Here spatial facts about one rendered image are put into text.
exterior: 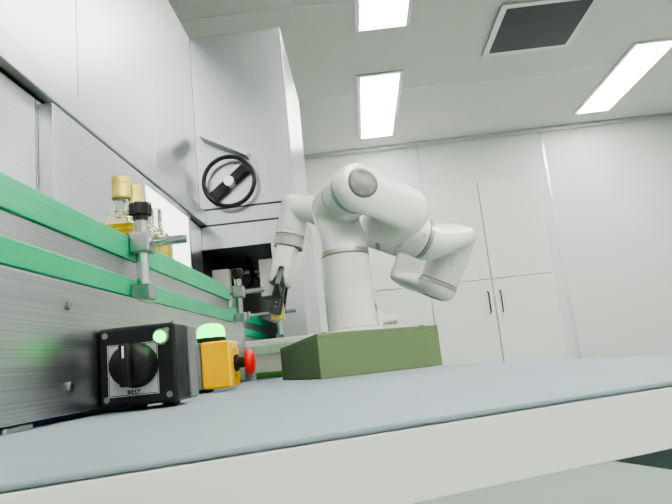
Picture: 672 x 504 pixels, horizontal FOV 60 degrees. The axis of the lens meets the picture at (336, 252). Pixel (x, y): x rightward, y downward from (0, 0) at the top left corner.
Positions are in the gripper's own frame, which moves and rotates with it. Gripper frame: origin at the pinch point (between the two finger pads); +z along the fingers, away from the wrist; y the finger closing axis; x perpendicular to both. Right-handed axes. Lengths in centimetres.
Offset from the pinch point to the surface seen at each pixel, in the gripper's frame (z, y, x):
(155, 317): 7, 69, -4
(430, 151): -187, -396, 50
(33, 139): -22, 44, -44
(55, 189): -13, 42, -38
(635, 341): -38, -397, 253
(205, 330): 8, 57, 0
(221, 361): 12, 58, 3
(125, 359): 11, 90, 2
